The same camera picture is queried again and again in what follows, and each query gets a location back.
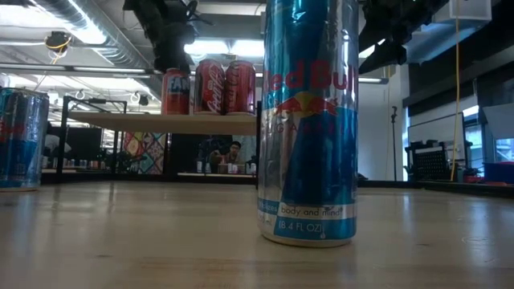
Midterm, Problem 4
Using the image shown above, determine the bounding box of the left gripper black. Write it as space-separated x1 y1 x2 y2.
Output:
153 22 198 75

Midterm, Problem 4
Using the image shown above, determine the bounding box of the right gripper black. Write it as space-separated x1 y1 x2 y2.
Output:
358 0 449 75

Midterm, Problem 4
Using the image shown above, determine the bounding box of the orange Fanta can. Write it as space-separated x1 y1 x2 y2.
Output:
160 67 191 116

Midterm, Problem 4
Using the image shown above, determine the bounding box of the red Coca-Cola can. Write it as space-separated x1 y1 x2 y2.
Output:
193 59 226 116

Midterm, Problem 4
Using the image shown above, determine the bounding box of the dark red soda can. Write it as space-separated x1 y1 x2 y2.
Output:
223 59 257 116

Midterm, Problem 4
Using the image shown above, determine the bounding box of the bright ceiling light panel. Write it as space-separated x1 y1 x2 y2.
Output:
183 37 266 58

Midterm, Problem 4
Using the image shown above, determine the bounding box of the long ceiling light strip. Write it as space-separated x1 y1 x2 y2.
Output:
0 62 389 84

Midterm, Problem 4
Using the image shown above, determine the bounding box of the thin black stand pole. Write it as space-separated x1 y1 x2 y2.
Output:
390 105 399 181

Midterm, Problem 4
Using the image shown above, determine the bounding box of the white ceiling box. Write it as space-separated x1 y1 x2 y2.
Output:
448 0 492 22

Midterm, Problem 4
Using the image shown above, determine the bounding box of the colourful patterned panel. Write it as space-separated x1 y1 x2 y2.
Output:
122 132 167 176

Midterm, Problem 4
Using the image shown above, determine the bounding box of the person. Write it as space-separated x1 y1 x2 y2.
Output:
218 140 244 165
42 122 73 161

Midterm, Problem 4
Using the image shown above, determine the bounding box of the large blue silver Red Bull can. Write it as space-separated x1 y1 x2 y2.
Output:
256 0 360 248

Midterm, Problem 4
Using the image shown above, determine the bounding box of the blue storage bin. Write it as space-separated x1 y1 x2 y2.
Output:
483 161 514 185

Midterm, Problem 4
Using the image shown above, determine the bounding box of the white rectangular ceiling duct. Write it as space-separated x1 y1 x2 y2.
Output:
358 7 493 65

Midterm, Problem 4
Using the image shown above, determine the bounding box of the silver spiral ceiling duct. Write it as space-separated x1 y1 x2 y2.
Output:
35 0 161 112

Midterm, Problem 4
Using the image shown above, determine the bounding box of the wooden shelf with black frame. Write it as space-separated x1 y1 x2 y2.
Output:
67 100 263 189

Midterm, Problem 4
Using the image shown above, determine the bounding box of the black yellow ceiling cord reel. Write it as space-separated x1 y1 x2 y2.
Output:
43 31 73 54

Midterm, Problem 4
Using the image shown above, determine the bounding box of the black table edge frame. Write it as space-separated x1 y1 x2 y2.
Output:
39 170 514 200

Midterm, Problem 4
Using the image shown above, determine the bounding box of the black background station frame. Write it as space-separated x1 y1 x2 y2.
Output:
55 95 129 185

